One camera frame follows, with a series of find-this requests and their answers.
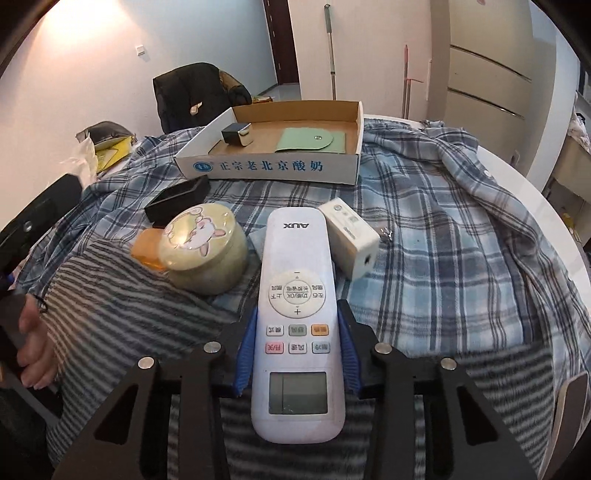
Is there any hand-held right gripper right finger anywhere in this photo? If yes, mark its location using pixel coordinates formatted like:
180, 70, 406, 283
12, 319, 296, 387
336, 299, 539, 480

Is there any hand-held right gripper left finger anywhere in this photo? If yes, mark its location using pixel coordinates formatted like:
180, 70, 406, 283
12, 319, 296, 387
51, 305, 258, 480

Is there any white remote control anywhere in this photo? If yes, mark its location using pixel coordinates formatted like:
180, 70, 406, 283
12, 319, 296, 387
250, 208, 346, 444

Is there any orange translucent box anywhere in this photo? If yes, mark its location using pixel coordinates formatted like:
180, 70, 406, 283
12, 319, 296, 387
130, 228, 168, 273

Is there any shallow cardboard box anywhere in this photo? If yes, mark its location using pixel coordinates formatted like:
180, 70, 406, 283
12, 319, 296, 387
174, 100, 365, 185

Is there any person's left hand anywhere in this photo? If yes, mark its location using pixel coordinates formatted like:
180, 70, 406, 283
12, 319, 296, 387
17, 293, 62, 388

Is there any plastic bag with yellow contents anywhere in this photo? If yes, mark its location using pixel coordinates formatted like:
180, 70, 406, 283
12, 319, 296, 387
76, 121, 139, 174

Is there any grey striped sweater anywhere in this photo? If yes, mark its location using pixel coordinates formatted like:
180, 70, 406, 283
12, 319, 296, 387
28, 240, 566, 480

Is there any round tin with cartoon lid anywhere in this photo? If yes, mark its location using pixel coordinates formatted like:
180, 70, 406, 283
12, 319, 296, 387
158, 203, 249, 296

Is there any white power adapter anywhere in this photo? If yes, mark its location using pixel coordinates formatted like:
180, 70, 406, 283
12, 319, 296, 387
318, 198, 380, 281

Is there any black rectangular case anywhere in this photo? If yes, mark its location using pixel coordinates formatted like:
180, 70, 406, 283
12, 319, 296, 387
144, 175, 211, 227

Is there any blue plaid shirt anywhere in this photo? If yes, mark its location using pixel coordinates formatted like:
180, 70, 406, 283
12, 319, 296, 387
28, 117, 575, 361

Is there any black jacket on chair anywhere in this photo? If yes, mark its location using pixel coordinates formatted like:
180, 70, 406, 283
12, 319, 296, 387
153, 62, 252, 134

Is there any small black charger cube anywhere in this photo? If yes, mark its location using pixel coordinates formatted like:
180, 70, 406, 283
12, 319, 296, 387
221, 123, 253, 148

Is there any green felt pouch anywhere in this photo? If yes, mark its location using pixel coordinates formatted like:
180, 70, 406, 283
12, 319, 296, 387
274, 127, 347, 154

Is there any dark wooden door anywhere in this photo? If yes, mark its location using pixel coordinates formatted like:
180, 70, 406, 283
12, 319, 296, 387
264, 0, 301, 88

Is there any beige refrigerator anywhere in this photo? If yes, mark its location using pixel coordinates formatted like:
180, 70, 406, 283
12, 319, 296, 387
427, 0, 536, 134

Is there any red handled broom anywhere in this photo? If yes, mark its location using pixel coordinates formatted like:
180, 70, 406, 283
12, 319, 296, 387
401, 44, 424, 120

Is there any mop with metal handle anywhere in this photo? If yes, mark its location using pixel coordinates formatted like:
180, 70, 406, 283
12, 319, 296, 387
323, 4, 338, 101

